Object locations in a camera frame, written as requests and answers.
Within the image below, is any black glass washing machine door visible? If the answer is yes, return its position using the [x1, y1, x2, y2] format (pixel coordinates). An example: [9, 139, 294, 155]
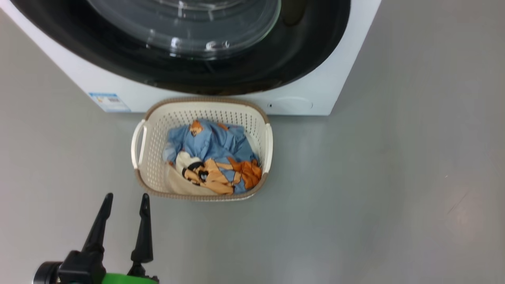
[10, 0, 352, 96]

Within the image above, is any round white filter cover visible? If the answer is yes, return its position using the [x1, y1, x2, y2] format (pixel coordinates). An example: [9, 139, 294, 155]
[268, 97, 313, 111]

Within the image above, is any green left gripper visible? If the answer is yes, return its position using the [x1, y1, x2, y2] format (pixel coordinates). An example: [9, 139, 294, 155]
[82, 193, 159, 284]

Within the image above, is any white washing machine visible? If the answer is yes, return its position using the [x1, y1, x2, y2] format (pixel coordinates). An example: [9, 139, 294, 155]
[0, 0, 382, 116]

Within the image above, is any cream perforated laundry basket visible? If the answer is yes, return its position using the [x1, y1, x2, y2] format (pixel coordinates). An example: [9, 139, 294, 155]
[131, 97, 273, 202]

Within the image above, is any blue cartoon print garment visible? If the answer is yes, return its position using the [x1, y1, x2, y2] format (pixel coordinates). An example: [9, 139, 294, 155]
[163, 120, 263, 196]

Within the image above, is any blue energy label sticker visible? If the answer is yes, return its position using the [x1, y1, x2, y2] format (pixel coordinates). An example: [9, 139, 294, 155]
[89, 93, 131, 113]

